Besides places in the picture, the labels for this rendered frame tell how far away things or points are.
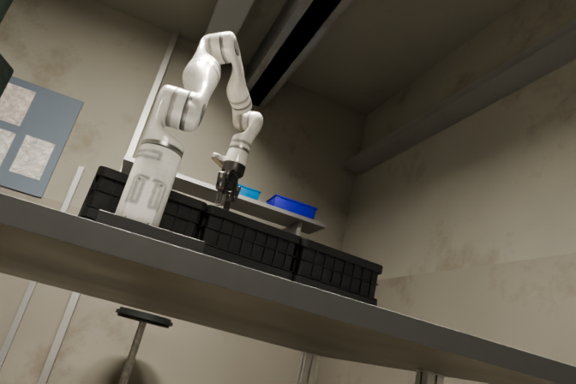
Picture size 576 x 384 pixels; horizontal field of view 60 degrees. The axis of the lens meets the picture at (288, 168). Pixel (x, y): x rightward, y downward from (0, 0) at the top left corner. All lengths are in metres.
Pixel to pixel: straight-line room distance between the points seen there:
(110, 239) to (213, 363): 3.32
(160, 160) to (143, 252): 0.34
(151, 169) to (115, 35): 3.54
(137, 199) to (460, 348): 0.67
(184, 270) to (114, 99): 3.58
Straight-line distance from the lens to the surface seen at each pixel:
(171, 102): 1.12
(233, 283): 0.78
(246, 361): 4.10
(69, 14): 4.64
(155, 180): 1.05
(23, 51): 4.47
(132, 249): 0.76
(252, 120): 1.68
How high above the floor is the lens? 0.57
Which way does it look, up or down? 21 degrees up
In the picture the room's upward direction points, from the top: 14 degrees clockwise
